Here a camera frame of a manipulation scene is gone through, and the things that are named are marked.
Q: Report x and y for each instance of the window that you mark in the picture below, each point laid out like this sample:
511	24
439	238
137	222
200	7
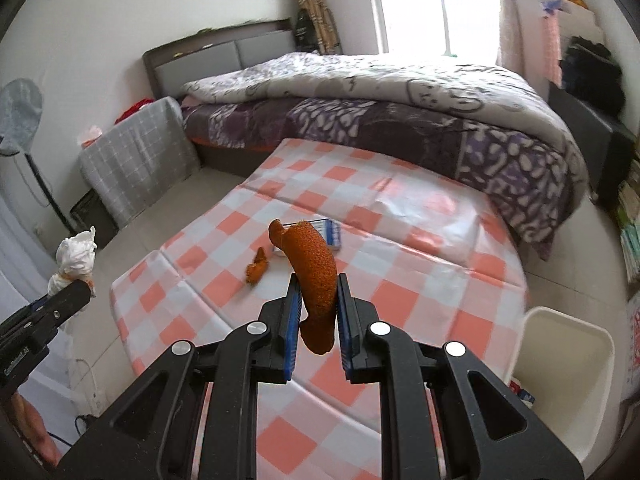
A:
466	29

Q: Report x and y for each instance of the white patterned duvet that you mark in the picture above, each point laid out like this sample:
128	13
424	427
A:
490	94

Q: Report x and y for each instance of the left hand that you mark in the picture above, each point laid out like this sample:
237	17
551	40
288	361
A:
29	421

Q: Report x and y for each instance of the blue white cardboard box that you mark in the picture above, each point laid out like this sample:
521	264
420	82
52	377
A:
330	232

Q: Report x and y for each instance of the standing fan with cover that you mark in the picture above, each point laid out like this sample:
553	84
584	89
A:
21	111

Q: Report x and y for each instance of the small black bin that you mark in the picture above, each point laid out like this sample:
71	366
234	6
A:
90	211

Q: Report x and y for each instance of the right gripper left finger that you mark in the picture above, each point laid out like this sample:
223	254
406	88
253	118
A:
193	412

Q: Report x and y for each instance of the large orange peel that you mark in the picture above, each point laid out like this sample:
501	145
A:
314	265

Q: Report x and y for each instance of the bed with purple sheet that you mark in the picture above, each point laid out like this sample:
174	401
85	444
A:
535	185

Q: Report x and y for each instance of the white plastic trash bin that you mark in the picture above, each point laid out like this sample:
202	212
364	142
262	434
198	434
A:
567	365

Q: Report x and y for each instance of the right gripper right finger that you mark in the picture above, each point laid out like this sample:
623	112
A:
444	413

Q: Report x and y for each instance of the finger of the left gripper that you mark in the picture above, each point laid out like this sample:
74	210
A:
54	311

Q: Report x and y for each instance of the red white checkered tablecloth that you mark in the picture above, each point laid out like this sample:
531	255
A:
431	254

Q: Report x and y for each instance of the white tissue paper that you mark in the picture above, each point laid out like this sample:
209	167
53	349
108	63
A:
75	258

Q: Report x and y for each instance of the grey checked covered nightstand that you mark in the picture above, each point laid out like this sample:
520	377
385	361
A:
135	163

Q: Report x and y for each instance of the black dresser with clutter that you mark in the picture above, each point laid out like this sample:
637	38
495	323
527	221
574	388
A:
585	89

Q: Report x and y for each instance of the small orange peel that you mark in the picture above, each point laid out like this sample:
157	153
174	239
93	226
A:
257	268

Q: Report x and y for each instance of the grey padded headboard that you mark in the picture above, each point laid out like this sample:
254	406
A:
213	52

